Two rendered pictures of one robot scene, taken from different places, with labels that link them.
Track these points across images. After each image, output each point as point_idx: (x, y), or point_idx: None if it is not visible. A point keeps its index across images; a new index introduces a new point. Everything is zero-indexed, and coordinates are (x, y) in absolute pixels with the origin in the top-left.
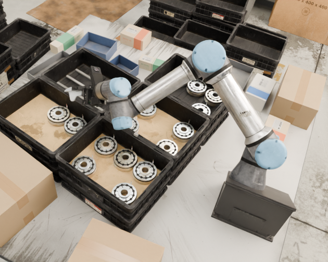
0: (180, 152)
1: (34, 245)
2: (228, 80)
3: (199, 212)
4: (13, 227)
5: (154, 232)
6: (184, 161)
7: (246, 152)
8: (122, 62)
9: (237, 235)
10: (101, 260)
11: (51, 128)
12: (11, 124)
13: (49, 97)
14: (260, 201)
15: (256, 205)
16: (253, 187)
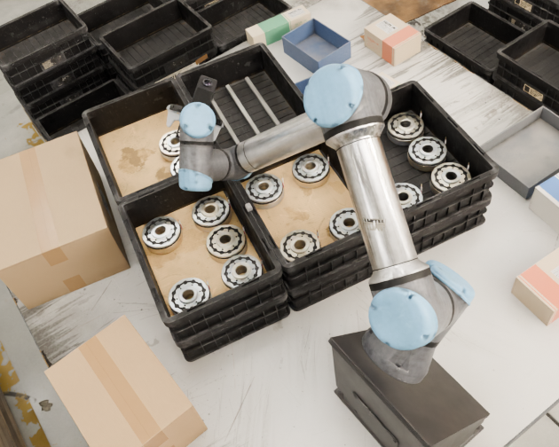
0: (302, 260)
1: (66, 323)
2: (358, 151)
3: (318, 377)
4: (46, 288)
5: (228, 376)
6: (325, 279)
7: None
8: None
9: (360, 445)
10: (96, 381)
11: (159, 161)
12: (94, 141)
13: None
14: (379, 400)
15: (378, 405)
16: (385, 371)
